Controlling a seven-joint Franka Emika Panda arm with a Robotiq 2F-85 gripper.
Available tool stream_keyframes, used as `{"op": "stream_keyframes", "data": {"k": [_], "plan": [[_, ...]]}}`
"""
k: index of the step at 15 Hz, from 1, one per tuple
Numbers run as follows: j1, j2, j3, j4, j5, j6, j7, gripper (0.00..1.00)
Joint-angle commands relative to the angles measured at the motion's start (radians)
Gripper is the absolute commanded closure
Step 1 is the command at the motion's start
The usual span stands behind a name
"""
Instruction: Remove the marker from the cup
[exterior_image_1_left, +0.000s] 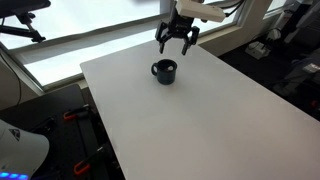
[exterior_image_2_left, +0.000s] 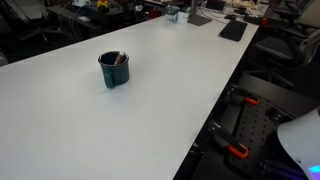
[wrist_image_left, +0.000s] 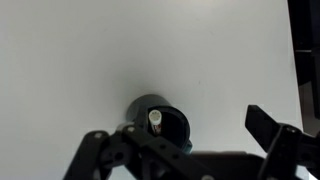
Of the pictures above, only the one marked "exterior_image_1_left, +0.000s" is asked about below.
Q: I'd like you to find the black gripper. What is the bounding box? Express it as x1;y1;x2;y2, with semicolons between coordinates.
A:
155;9;201;57

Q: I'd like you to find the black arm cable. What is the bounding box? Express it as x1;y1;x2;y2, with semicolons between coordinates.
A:
222;0;246;18

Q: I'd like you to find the white adapter box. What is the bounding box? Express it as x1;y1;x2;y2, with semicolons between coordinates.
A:
245;40;271;60

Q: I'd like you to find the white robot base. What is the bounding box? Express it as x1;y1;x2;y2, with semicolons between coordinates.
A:
0;119;50;180

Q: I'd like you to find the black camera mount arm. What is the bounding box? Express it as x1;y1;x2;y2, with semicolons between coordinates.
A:
0;0;52;44

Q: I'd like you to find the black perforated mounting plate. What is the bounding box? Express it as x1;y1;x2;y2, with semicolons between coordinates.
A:
29;109;111;180

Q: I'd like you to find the black clamp orange handle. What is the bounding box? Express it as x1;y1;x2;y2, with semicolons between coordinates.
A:
73;143;114;176
63;104;92;122

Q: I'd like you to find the grey padded chair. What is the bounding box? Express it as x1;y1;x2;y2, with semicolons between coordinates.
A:
273;49;320;101

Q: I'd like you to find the dark blue-green mug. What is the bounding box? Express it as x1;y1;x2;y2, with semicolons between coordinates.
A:
150;58;178;86

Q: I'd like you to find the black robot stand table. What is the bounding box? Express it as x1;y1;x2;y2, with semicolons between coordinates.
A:
0;83;126;180

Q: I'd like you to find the grey window frame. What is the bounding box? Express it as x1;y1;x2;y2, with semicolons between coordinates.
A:
0;0;320;93

